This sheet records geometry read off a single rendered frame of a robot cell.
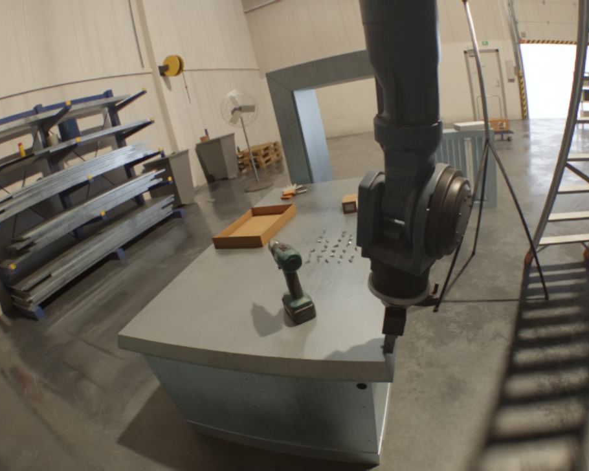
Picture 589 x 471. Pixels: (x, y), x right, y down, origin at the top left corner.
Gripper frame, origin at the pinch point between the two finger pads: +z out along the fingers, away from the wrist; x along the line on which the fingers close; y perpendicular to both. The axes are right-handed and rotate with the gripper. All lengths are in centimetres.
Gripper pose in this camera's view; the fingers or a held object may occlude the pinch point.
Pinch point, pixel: (389, 341)
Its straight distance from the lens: 83.7
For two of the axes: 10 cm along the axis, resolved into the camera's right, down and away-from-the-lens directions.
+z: 0.4, 9.0, 4.4
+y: -9.5, -0.9, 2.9
